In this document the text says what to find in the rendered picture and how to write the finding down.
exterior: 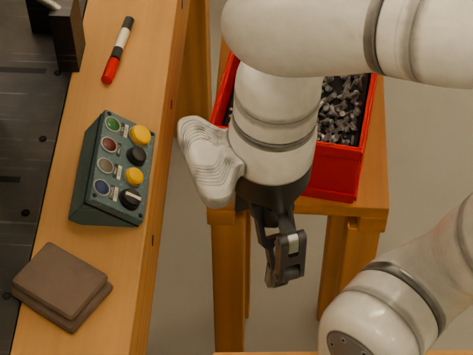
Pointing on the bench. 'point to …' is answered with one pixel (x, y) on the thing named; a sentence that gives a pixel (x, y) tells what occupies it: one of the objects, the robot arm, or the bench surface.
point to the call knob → (131, 198)
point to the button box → (87, 191)
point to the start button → (140, 134)
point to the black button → (137, 155)
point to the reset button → (134, 176)
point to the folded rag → (61, 287)
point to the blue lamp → (101, 187)
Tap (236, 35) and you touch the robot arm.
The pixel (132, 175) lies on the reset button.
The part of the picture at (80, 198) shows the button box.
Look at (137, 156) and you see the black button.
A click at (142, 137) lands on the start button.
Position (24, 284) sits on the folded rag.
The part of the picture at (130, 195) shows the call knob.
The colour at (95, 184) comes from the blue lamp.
